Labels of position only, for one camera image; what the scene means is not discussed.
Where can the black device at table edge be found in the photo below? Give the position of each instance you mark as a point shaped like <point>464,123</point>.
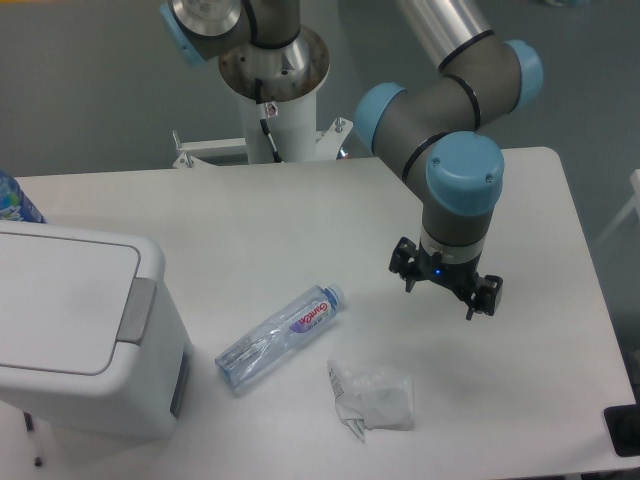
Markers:
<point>623,425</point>

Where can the crumpled clear plastic wrapper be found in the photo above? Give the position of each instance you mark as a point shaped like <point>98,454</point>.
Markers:
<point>372,398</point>

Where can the white chair frame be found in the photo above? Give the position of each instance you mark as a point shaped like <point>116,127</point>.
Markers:
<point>631,206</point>

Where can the clear plastic water bottle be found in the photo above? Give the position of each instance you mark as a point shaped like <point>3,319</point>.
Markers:
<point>291,328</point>

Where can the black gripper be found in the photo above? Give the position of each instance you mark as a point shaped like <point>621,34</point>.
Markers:
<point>482,295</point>

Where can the white plastic trash can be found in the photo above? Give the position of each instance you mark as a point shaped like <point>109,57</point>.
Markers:
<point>91,338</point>

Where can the blue labelled bottle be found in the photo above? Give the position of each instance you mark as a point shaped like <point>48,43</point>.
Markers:
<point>15,204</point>

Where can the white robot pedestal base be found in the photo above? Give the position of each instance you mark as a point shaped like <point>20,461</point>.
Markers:
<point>272,132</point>

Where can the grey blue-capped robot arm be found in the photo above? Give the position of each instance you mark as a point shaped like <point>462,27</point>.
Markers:
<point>430,140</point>

